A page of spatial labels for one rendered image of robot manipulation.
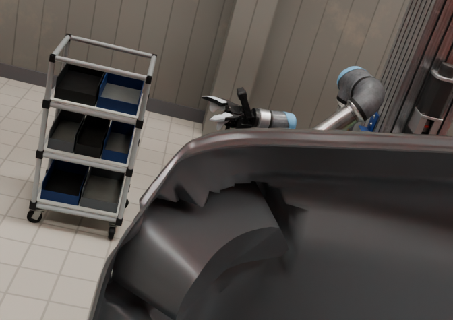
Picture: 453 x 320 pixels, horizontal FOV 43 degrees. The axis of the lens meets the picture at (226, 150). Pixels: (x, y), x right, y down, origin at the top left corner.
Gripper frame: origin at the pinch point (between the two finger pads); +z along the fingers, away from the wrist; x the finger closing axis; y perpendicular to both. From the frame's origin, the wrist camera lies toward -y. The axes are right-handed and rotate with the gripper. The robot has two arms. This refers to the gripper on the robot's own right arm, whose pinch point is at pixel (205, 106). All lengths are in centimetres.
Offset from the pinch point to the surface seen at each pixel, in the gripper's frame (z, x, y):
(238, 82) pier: -99, 222, 102
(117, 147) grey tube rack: 9, 92, 87
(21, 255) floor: 53, 52, 132
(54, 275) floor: 37, 37, 130
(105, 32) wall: 4, 278, 104
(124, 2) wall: -6, 279, 76
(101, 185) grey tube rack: 13, 97, 119
